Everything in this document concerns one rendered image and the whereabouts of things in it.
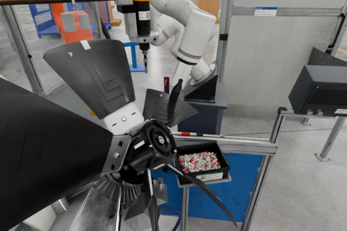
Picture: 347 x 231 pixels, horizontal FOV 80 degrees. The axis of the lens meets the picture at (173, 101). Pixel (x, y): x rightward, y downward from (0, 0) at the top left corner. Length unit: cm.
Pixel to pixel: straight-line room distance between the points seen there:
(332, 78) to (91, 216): 93
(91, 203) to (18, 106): 28
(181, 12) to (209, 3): 797
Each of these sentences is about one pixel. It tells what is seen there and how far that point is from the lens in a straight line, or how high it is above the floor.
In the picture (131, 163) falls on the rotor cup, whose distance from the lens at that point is 52.
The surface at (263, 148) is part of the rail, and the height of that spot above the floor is 83.
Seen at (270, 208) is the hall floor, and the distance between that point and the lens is 200.
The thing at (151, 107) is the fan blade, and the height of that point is 117.
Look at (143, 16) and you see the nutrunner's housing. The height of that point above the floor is 149.
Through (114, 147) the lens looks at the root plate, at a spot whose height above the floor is 125.
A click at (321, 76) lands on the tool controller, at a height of 124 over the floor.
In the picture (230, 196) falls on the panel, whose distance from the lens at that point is 146.
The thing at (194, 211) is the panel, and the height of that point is 21.
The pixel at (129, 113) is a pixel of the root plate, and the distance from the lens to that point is 56.
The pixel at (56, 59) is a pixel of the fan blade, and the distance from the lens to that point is 63.
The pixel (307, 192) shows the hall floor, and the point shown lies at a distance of 224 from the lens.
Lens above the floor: 157
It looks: 31 degrees down
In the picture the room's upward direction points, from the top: straight up
